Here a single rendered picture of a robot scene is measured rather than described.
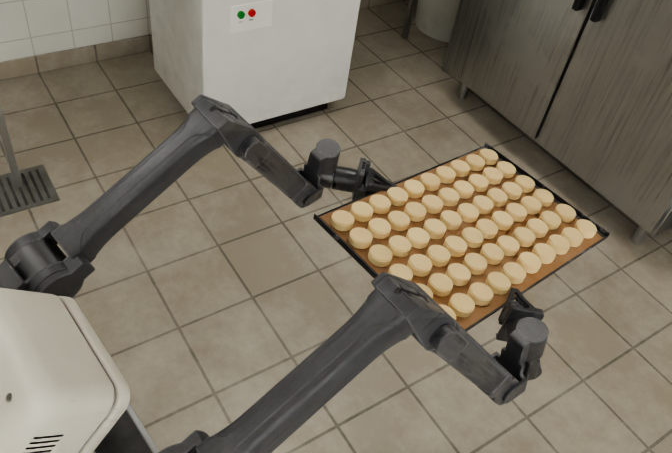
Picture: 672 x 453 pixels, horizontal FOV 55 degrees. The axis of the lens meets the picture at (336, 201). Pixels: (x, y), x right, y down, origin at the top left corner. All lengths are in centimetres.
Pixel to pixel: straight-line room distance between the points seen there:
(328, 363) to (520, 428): 166
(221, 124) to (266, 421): 47
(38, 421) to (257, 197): 219
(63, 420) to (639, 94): 252
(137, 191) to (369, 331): 45
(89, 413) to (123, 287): 175
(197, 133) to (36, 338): 41
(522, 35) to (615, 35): 49
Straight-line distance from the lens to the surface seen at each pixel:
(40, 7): 360
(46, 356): 86
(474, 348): 106
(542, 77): 321
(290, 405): 84
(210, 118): 108
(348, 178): 152
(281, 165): 131
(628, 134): 299
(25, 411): 83
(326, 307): 253
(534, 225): 158
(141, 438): 117
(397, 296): 84
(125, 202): 108
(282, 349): 241
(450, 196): 156
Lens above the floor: 201
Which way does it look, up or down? 43 degrees down
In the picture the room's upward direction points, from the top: 10 degrees clockwise
